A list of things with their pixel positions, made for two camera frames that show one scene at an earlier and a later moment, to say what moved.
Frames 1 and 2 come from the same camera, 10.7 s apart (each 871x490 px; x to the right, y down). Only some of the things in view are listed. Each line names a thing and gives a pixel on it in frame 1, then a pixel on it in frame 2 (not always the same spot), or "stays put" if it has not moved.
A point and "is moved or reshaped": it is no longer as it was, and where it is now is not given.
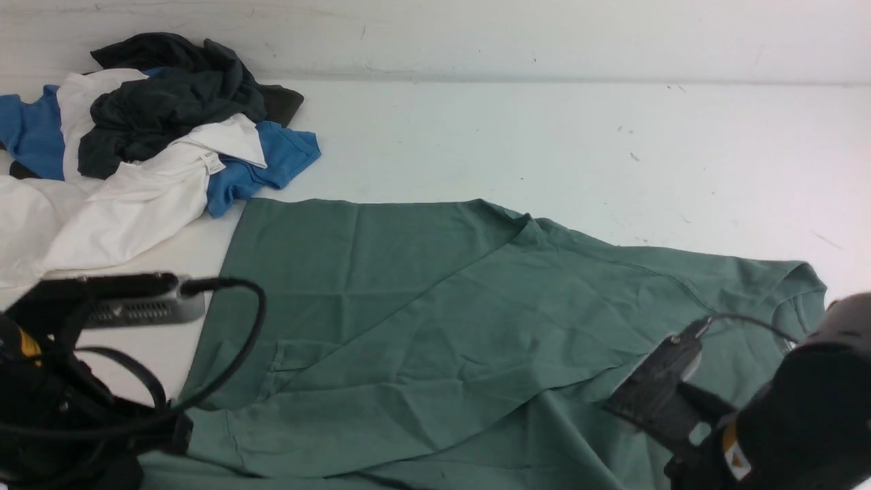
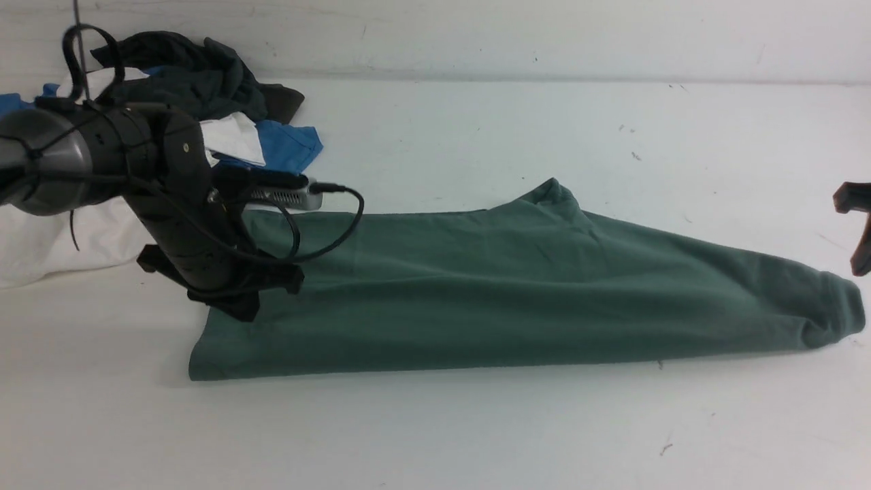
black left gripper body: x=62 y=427 → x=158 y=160
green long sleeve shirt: x=416 y=344 is moved or reshaped
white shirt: x=137 y=210 stays put
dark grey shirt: x=199 y=84 stays put
